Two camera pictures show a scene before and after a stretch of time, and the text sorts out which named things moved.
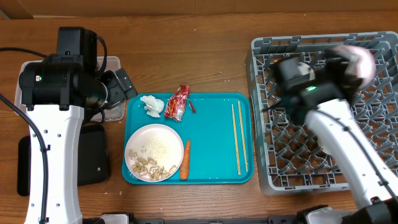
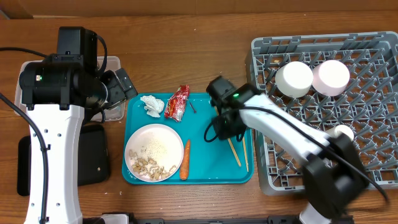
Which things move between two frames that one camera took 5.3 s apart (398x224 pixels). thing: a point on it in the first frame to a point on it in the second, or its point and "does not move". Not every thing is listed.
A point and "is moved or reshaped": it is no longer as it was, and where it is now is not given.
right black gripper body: [347, 89] to [231, 127]
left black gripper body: [115, 94] does not move
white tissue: [154, 106] does not move
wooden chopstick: [244, 142] does not move
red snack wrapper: [176, 103] does not move
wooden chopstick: [236, 140] is moved or reshaped
